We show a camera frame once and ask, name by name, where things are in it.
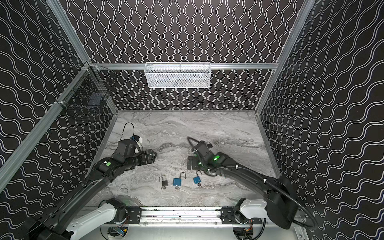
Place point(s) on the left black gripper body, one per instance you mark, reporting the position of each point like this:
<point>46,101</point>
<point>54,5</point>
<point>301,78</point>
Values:
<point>147,156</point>

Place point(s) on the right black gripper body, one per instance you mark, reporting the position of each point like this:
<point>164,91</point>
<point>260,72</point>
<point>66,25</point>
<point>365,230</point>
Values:
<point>195,160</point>

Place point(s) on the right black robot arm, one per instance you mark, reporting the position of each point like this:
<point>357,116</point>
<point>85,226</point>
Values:
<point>279,195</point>

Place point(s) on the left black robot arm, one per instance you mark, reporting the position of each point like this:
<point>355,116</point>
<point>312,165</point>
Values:
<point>54,222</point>

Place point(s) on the middle blue padlock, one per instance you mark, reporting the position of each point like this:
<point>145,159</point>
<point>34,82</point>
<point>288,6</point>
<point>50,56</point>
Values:
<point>197,178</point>

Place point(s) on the blue padlock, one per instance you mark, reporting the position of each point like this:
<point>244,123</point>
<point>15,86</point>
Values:
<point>197,178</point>
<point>178,181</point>

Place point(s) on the left blue padlock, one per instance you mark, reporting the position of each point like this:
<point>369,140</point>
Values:
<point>178,181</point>

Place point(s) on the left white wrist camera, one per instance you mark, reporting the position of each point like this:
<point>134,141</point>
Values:
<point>136,138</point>

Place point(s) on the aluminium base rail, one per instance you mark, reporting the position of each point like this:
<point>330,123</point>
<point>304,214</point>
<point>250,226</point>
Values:
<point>194,217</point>

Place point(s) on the white wire mesh basket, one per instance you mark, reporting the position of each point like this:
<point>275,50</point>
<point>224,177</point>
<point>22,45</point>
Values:
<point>178,75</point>

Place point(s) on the black wire mesh basket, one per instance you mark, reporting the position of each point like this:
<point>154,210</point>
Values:
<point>91,96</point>

